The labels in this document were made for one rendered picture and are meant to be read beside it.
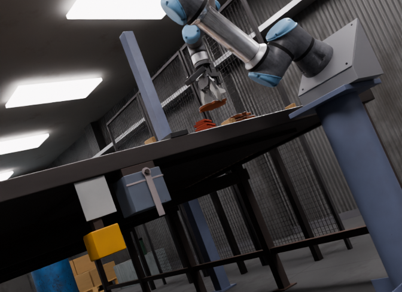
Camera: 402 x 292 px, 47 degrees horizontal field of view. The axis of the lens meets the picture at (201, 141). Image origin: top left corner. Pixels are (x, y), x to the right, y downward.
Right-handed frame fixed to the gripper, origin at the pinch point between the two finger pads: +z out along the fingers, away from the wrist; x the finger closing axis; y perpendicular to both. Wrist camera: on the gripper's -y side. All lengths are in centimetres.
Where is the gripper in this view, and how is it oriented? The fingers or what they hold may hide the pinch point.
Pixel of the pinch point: (212, 105)
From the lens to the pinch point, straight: 202.7
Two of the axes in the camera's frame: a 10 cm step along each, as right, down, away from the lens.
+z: 3.1, 9.3, -1.9
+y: 7.8, -1.3, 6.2
